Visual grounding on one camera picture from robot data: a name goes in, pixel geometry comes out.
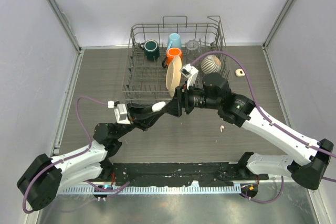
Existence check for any beige plate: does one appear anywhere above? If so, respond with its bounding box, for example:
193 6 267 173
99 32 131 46
166 56 182 97

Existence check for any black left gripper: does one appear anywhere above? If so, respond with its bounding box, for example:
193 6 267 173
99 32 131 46
114 102 164 140

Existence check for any white slotted cable duct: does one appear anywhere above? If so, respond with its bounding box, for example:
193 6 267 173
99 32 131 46
60 183 241 195

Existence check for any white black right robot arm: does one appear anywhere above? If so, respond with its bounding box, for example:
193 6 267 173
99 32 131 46
163 73 334 190

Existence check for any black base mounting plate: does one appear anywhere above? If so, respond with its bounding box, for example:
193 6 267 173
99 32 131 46
98 162 269 187

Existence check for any grey wire dish rack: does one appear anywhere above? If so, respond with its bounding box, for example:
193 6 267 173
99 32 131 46
122 15 230 104

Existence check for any dark green mug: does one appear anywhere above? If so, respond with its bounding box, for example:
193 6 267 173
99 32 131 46
140 40 160 61

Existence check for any white earbud charging case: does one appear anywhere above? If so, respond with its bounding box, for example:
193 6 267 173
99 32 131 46
151 101 166 112

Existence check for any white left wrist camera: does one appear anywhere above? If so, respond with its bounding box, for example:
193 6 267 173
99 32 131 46
114 103 131 125

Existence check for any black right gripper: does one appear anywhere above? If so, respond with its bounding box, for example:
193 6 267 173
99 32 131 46
162 79 221 116

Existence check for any light blue mug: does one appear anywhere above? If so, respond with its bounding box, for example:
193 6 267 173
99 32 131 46
167 33 182 50

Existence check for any orange mug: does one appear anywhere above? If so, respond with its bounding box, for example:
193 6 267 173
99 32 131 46
162 47 183 69

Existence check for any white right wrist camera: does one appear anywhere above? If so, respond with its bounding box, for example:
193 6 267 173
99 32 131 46
180 63 198 89

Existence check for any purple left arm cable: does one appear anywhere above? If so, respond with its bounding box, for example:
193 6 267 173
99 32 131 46
22 95 116 214

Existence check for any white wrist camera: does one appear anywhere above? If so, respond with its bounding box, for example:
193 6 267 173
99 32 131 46
114 103 131 125
180 63 198 89

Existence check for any clear glass cup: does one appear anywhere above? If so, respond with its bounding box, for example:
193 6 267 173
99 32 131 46
186 40 201 62

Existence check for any beige small earbud case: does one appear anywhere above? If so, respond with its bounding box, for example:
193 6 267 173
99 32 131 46
235 69 245 77

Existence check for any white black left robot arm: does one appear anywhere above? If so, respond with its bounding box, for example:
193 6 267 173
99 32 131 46
17 101 166 214

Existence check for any striped ceramic bowl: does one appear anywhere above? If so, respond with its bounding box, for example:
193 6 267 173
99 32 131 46
200 55 222 74

